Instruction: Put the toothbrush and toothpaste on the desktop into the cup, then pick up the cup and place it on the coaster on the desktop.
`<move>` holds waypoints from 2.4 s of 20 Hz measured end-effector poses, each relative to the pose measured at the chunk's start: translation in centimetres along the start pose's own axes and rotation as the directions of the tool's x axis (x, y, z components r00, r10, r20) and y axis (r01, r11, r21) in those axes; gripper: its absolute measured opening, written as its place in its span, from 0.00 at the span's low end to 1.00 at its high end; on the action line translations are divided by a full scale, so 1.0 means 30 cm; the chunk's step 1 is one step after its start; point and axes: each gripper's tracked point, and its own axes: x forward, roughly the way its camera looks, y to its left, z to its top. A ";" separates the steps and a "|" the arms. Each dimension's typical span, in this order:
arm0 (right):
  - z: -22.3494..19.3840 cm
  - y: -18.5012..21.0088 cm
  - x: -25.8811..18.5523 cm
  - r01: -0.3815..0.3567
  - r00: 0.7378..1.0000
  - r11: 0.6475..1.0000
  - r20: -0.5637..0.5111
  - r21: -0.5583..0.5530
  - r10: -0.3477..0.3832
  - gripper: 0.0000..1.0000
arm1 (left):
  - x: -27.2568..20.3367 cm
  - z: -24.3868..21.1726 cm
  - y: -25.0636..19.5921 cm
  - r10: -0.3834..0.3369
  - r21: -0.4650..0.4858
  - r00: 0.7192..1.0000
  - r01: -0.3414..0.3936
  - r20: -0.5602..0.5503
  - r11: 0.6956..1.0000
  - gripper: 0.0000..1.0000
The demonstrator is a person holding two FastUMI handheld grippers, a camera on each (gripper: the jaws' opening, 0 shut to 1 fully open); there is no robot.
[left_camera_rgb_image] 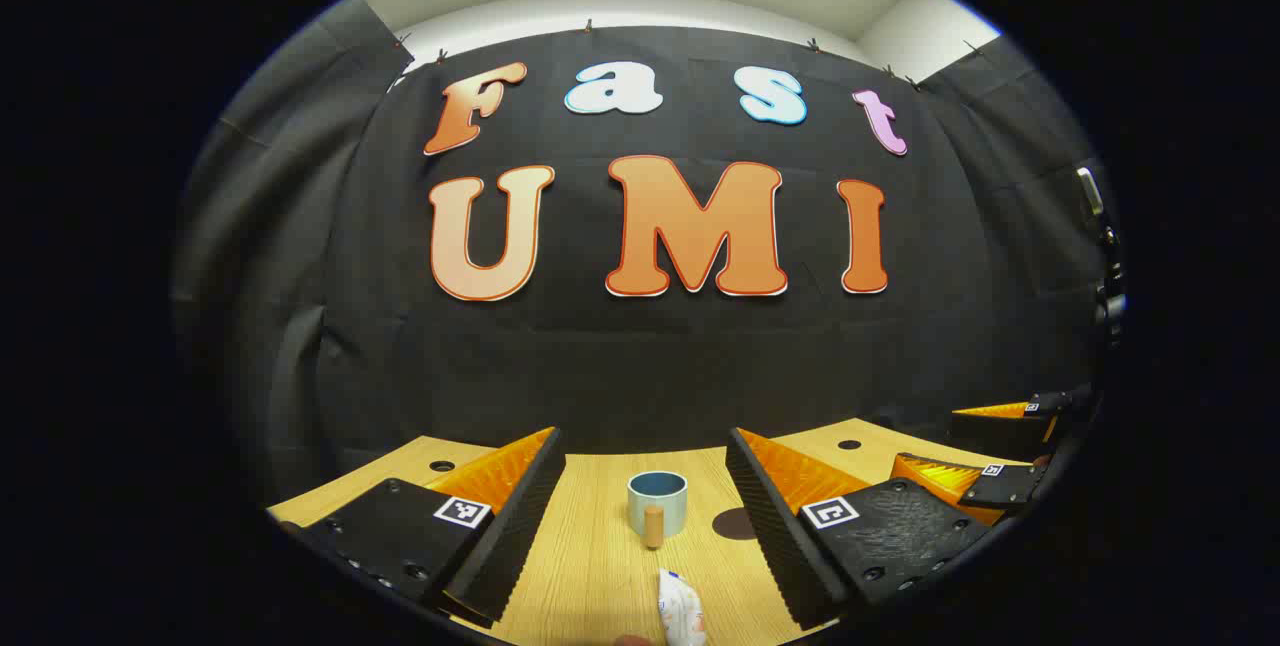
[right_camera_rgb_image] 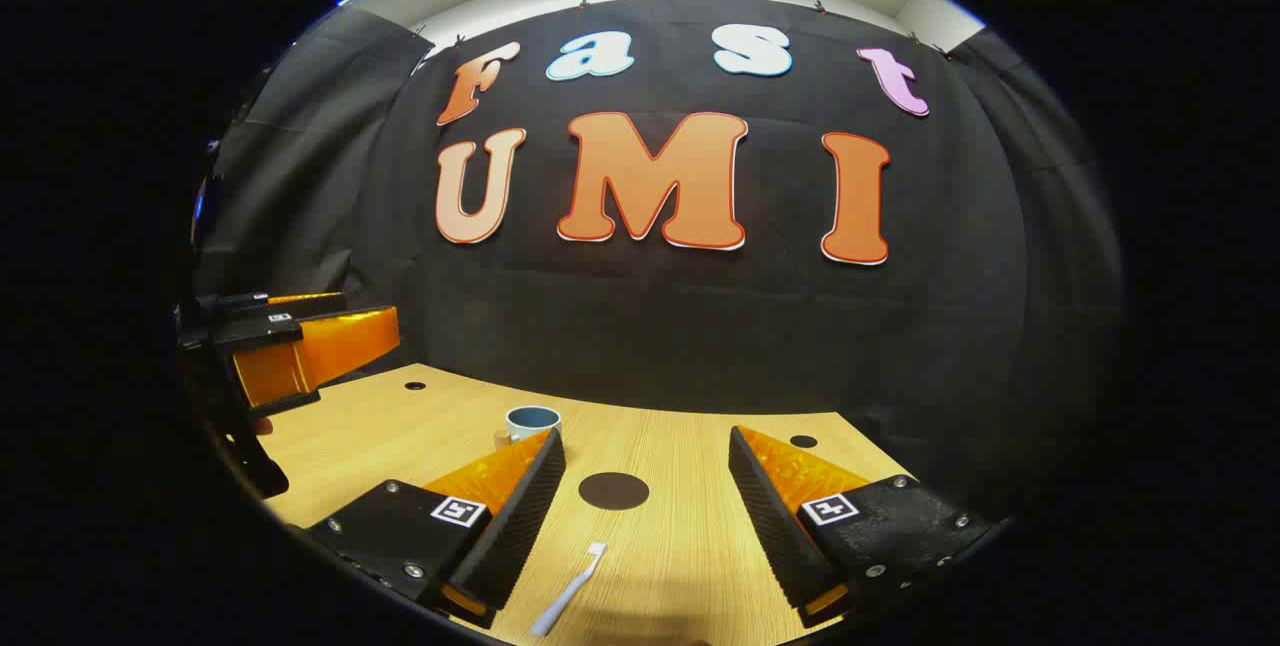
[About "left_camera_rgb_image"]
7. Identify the pale blue cup wooden handle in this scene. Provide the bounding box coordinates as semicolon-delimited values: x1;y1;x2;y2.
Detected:
627;471;689;552

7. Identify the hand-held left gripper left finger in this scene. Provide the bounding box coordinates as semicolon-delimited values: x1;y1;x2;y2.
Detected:
285;426;567;630

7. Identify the light wooden desktop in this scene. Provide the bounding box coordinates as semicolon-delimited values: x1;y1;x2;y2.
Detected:
265;416;1061;646

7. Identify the dark metal stand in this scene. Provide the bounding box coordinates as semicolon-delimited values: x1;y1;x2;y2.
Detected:
1075;166;1129;327

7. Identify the black backdrop cloth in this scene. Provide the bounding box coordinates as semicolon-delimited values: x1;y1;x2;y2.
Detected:
170;0;1126;507

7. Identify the white toothpaste tube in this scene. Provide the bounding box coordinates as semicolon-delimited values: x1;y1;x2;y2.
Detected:
657;569;708;646

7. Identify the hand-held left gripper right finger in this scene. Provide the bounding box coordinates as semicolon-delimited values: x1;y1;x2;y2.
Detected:
725;427;992;631

